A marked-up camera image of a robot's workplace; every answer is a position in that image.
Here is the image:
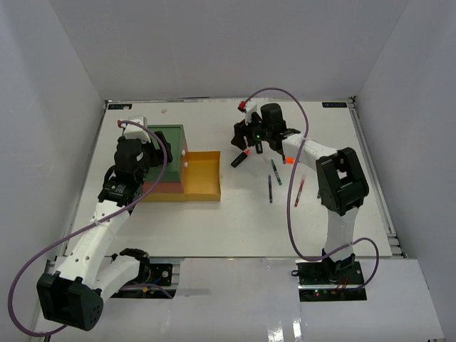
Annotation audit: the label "uncapped orange highlighter black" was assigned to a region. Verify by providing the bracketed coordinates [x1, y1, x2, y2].
[230, 150, 250, 168]

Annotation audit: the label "left black corner label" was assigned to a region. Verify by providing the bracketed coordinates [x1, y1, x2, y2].
[108, 103, 133, 110]

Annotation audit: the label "green pen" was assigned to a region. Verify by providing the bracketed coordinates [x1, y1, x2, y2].
[270, 159, 282, 186]

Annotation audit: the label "purple cable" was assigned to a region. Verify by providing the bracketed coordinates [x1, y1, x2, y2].
[244, 87, 379, 289]
[6, 120, 175, 338]

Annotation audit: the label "green drawer cabinet box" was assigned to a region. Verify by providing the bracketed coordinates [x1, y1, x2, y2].
[143, 125, 188, 202]

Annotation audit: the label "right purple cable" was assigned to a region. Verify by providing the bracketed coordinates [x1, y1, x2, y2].
[244, 87, 379, 289]

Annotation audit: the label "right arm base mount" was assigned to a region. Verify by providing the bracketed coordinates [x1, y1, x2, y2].
[291, 261, 367, 303]

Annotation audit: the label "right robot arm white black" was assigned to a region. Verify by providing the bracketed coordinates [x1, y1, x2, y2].
[231, 101, 369, 284]

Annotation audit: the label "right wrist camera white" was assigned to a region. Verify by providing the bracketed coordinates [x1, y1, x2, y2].
[237, 100, 257, 115]

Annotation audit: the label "yellow drawer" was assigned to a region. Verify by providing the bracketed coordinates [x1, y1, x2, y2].
[185, 151, 222, 202]

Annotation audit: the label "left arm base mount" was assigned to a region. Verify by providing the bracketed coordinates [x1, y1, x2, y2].
[112, 263, 180, 299]

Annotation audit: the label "right black corner label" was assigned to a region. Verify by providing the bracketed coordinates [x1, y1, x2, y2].
[322, 102, 348, 108]

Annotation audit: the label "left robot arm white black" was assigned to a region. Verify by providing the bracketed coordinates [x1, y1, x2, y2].
[36, 131, 172, 331]

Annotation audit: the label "purple pen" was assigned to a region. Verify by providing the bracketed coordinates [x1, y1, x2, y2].
[268, 175, 273, 204]

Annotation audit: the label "blue cap black highlighter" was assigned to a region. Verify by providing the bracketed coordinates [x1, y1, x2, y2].
[255, 142, 263, 154]

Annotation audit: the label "red pen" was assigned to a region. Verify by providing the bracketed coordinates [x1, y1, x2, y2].
[294, 174, 306, 207]

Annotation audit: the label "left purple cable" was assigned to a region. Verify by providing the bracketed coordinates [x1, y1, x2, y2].
[6, 120, 175, 338]

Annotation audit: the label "black corner label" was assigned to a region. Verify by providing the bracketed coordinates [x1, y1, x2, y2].
[322, 102, 348, 108]
[108, 103, 133, 110]

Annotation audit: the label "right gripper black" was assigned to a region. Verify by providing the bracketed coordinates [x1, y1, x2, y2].
[232, 110, 271, 151]

